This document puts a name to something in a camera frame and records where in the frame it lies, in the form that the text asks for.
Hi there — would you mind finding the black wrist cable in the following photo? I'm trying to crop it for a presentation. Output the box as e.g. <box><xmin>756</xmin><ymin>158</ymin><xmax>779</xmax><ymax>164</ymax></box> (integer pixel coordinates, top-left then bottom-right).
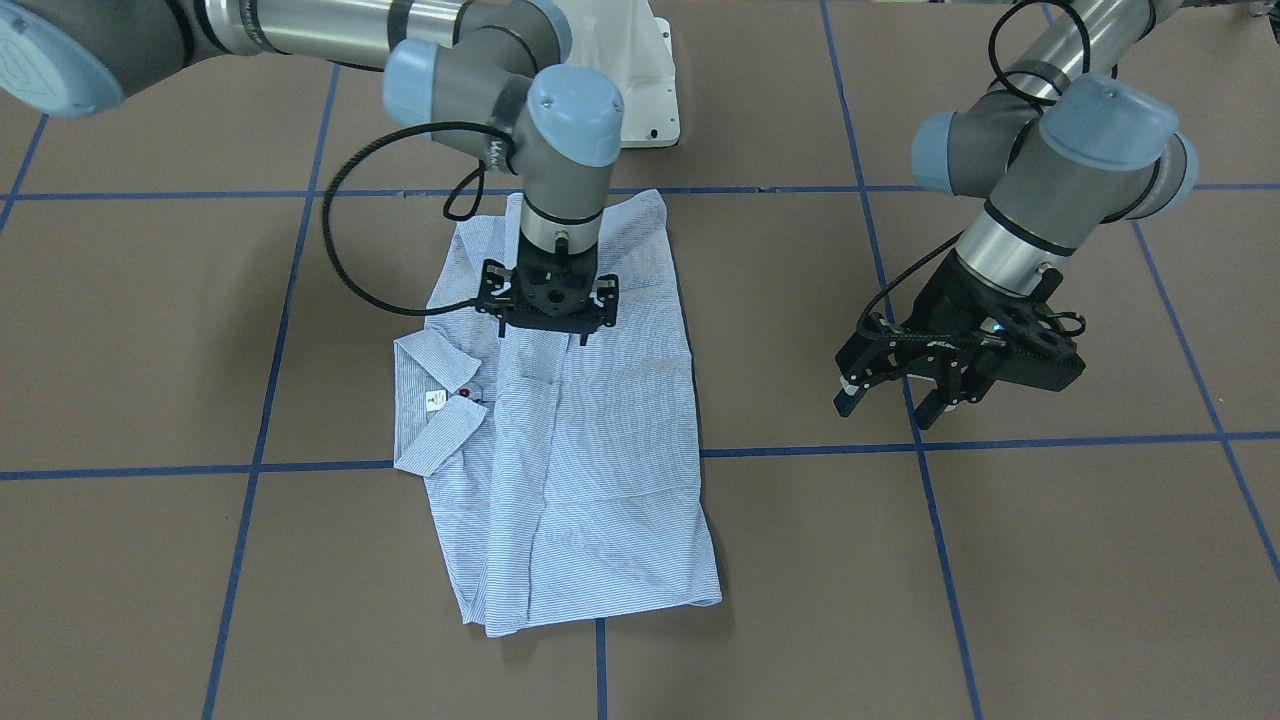
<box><xmin>855</xmin><ymin>0</ymin><xmax>1121</xmax><ymax>331</ymax></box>

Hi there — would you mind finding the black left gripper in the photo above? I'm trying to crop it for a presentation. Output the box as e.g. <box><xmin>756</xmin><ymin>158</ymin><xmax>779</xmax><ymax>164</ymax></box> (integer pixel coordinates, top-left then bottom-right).
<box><xmin>835</xmin><ymin>250</ymin><xmax>1085</xmax><ymax>430</ymax></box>

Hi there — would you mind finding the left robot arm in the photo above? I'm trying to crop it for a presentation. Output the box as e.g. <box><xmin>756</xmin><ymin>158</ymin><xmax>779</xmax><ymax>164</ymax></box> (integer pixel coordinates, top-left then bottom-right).
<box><xmin>833</xmin><ymin>1</ymin><xmax>1201</xmax><ymax>432</ymax></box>

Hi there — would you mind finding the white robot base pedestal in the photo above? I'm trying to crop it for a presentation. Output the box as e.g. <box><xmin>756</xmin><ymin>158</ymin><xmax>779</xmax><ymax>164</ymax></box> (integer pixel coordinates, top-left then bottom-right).
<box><xmin>556</xmin><ymin>1</ymin><xmax>681</xmax><ymax>149</ymax></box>

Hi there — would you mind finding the light blue striped shirt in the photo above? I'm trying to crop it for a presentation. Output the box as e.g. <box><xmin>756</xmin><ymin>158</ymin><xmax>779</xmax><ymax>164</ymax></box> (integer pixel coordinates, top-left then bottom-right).
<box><xmin>392</xmin><ymin>190</ymin><xmax>722</xmax><ymax>637</ymax></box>

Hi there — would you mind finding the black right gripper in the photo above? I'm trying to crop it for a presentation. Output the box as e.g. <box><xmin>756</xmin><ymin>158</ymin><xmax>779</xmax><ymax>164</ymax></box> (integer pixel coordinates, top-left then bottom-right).
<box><xmin>475</xmin><ymin>240</ymin><xmax>620</xmax><ymax>347</ymax></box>

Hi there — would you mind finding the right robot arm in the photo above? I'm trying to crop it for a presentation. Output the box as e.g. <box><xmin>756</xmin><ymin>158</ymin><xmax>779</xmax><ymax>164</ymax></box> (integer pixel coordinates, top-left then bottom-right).
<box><xmin>1</xmin><ymin>1</ymin><xmax>625</xmax><ymax>340</ymax></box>

